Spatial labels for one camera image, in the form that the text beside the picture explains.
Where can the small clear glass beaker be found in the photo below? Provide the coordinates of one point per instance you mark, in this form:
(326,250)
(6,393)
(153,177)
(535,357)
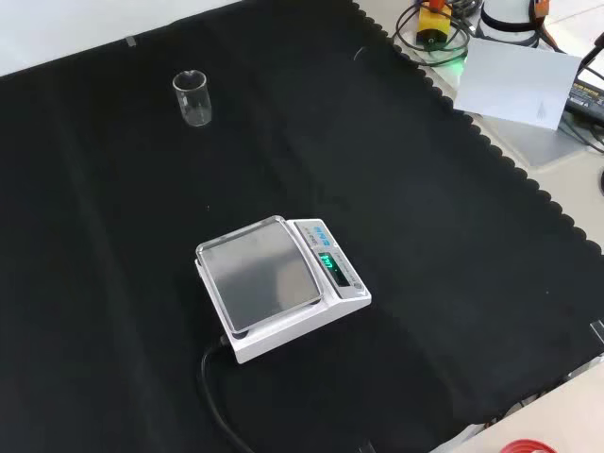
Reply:
(193,101)

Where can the white electronic balance steel pan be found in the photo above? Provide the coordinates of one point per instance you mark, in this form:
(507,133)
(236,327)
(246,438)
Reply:
(278,283)

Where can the black scalloped-edge cloth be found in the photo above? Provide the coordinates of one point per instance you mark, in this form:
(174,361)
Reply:
(118,236)

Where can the clear cloth clip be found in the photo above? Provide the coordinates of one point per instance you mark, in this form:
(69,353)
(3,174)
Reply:
(130,42)
(597,328)
(366,446)

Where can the yellow stop button box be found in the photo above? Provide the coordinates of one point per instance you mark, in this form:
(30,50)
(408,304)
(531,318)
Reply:
(433,26)

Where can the pale white board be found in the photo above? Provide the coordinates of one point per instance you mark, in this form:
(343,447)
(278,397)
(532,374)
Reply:
(514,80)

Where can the black power adapter yellow print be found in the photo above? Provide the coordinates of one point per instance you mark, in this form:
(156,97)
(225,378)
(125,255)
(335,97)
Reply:
(587,99)

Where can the red round object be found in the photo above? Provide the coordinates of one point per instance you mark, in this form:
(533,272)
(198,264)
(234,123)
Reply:
(527,447)

